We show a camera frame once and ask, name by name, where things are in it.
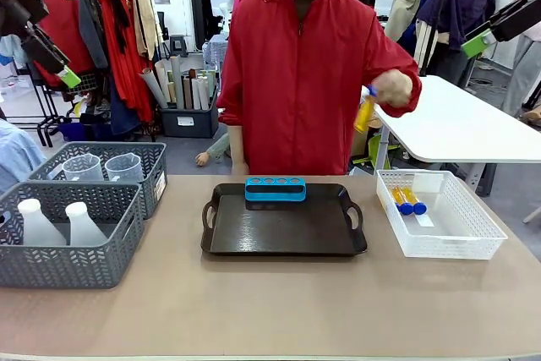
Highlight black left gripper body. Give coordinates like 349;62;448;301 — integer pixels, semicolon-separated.
20;25;71;77

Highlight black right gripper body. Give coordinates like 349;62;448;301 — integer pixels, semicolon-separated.
488;0;541;44

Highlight yellow tube with blue cap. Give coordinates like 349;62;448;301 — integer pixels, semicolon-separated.
353;84;380;134
402;186;429;216
391;186;413;216

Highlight person's right forearm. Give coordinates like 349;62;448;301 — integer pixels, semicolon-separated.
227;123;250;177

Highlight person's left hand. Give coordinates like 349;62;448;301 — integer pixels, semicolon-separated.
371;69;414;107

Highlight mannequin with navy jacket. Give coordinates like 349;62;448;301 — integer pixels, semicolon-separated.
417;0;499;54

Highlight grey hanging jacket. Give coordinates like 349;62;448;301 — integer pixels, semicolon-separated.
78;0;110;71

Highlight red hanging garment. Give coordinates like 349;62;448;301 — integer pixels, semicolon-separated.
97;0;154;123

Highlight white background table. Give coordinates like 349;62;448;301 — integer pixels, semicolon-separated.
361;74;541;198

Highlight mannequin with beige coat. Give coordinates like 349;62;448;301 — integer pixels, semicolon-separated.
385;0;424;46

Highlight grey paper roll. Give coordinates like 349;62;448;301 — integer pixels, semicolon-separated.
139;67;170;111

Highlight clear plastic beaker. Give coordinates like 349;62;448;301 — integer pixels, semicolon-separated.
104;153;145;183
61;154;105;183

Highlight light blue cloth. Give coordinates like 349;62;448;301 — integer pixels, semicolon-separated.
0;118;48;195

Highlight beige hanging garment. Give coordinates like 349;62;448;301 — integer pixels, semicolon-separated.
133;0;164;61

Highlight grey plastic basket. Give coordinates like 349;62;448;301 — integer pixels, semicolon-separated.
0;180;145;291
28;141;168;221

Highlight dark storage bin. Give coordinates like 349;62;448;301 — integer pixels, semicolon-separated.
159;103;220;139

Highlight green plastic stool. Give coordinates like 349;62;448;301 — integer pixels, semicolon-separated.
353;134;401;165

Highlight white plastic flask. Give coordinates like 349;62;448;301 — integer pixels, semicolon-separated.
16;198;68;248
64;201;108;248

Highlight mannequin arm with green sleeve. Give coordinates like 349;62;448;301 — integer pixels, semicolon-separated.
194;132;232;167

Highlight person in red jacket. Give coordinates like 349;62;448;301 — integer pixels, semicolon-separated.
216;0;424;177

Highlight white plastic basket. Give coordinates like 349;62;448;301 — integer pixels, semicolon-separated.
375;168;509;261

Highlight blue test tube rack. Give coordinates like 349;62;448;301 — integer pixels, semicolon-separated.
244;175;309;203

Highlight dark brown serving tray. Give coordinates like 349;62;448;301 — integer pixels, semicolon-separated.
201;183;369;258

